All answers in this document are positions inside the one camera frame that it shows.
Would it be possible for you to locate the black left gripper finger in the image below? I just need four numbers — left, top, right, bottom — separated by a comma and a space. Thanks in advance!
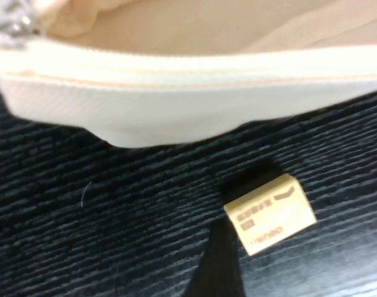
187, 216, 248, 297

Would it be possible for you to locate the small cream printed eraser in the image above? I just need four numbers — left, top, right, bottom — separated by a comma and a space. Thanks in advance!
224, 173, 318, 256

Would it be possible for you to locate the cream fabric pencil case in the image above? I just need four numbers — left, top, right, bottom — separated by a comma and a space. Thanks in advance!
0, 0, 377, 148

